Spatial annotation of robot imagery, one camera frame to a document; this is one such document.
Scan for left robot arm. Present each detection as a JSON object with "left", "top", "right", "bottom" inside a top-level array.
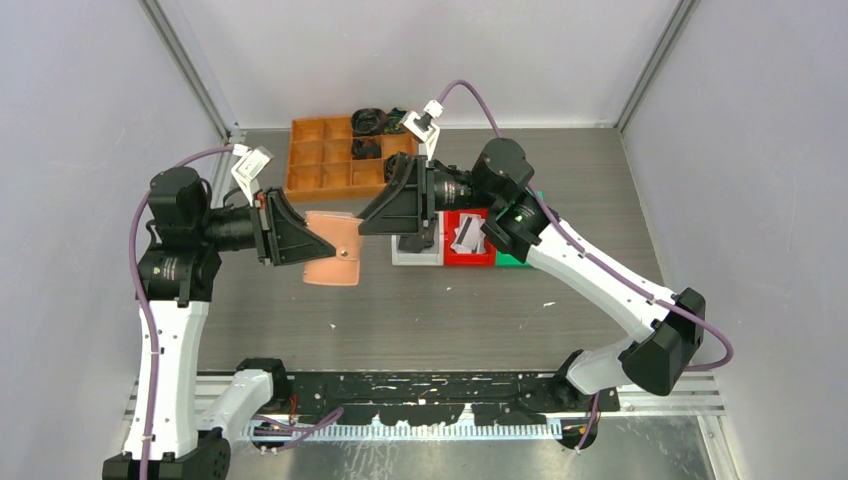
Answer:
[{"left": 102, "top": 166, "right": 335, "bottom": 479}]

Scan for white cards in red bin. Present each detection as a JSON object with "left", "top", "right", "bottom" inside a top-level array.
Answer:
[{"left": 451, "top": 213, "right": 486, "bottom": 255}]

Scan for tan leather card holder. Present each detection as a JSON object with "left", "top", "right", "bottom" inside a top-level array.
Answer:
[{"left": 303, "top": 210, "right": 363, "bottom": 287}]

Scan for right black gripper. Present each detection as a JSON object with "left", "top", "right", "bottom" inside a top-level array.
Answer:
[{"left": 355, "top": 155, "right": 501, "bottom": 236}]

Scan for black rolled belt top right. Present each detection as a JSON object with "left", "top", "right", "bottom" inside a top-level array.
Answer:
[{"left": 382, "top": 107, "right": 408, "bottom": 135}]

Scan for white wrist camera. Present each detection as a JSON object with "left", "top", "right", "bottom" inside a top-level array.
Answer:
[
  {"left": 400, "top": 99, "right": 444, "bottom": 161},
  {"left": 230, "top": 144, "right": 274, "bottom": 205}
]

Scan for green bin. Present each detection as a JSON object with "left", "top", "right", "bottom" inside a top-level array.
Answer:
[{"left": 488, "top": 191, "right": 550, "bottom": 262}]

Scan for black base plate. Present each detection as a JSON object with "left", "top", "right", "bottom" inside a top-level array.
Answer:
[{"left": 258, "top": 371, "right": 592, "bottom": 427}]

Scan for red bin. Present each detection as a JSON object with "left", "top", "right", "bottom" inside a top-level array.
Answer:
[{"left": 443, "top": 209, "right": 496, "bottom": 267}]

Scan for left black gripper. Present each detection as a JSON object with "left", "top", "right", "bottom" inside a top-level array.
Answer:
[{"left": 195, "top": 186, "right": 336, "bottom": 265}]

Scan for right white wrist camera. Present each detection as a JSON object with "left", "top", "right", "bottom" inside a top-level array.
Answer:
[{"left": 400, "top": 99, "right": 444, "bottom": 161}]

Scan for black rolled belt lower right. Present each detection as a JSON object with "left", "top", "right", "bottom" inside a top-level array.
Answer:
[{"left": 383, "top": 152, "right": 408, "bottom": 183}]

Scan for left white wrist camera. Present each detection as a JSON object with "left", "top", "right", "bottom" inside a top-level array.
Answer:
[{"left": 230, "top": 144, "right": 274, "bottom": 205}]

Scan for black rolled belt middle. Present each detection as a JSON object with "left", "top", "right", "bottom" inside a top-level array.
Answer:
[{"left": 351, "top": 137, "right": 382, "bottom": 160}]

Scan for black rolled belt top left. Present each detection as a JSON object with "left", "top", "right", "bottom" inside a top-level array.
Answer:
[{"left": 350, "top": 108, "right": 388, "bottom": 137}]

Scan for black rolled belt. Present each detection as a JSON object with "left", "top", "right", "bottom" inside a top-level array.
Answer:
[
  {"left": 350, "top": 108, "right": 388, "bottom": 137},
  {"left": 351, "top": 137, "right": 382, "bottom": 160},
  {"left": 383, "top": 152, "right": 408, "bottom": 183},
  {"left": 382, "top": 107, "right": 408, "bottom": 135}
]

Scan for orange compartment tray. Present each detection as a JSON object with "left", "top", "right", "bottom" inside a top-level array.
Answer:
[{"left": 284, "top": 116, "right": 418, "bottom": 203}]

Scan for white bin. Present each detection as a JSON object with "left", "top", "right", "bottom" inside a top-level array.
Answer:
[{"left": 390, "top": 226, "right": 444, "bottom": 267}]

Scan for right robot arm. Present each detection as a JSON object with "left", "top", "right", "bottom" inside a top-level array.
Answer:
[{"left": 358, "top": 138, "right": 705, "bottom": 411}]

